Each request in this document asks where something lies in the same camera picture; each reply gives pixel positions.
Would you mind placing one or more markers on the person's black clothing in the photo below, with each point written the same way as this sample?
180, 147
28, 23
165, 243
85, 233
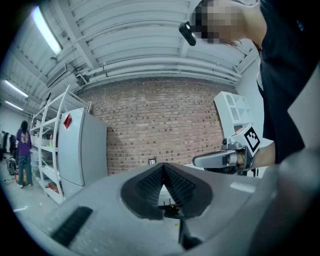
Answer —
282, 75

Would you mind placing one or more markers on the person's head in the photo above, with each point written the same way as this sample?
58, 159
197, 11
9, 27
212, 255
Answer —
225, 20

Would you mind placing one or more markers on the spoked wheel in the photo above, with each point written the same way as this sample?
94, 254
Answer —
11, 167

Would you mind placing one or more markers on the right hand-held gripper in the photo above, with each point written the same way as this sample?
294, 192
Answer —
250, 140

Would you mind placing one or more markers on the green bottle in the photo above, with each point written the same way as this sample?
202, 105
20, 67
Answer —
51, 141

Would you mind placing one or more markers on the long ceiling light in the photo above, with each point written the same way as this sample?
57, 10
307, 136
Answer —
47, 31
13, 105
15, 88

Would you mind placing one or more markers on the ceiling air vent unit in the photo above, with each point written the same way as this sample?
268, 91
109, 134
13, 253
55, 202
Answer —
56, 75

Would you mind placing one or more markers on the white metal shelf rack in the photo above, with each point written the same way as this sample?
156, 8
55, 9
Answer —
47, 140

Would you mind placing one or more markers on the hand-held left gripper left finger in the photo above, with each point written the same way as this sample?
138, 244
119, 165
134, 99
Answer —
100, 212

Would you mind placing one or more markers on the yellow container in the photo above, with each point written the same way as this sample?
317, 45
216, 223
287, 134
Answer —
25, 178

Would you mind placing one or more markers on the grey refrigerator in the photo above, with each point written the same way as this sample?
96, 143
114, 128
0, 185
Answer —
80, 147

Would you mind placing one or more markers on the white arched cabinet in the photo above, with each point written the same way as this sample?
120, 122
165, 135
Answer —
233, 110

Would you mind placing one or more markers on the person's right forearm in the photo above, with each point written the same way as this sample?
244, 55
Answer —
265, 155

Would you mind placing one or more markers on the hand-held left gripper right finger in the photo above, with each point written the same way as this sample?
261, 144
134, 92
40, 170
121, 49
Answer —
225, 197

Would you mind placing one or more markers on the black head-mounted camera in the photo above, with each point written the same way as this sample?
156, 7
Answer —
188, 33

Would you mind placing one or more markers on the red box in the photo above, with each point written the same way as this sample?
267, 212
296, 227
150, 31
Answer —
53, 188

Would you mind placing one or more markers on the white ceiling pipe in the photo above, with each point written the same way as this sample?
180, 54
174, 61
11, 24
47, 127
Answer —
162, 67
162, 74

